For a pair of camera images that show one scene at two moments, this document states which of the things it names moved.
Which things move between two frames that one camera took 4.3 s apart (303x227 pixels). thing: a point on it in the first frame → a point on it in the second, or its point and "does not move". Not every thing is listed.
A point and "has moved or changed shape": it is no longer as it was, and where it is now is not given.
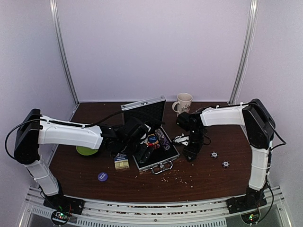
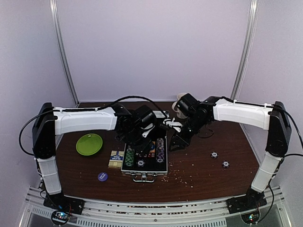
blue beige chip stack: (160, 135) → (160, 144)
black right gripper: (192, 152) → (182, 141)
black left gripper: (144, 153) → (143, 147)
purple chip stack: (165, 141) → (160, 154)
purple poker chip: (214, 154) does not move
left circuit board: (60, 217) does not move
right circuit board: (251, 217) does not move
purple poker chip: (225, 164) does not move
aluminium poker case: (158, 151) has moved or changed shape
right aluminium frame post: (251, 29) does not move
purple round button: (102, 176) does not move
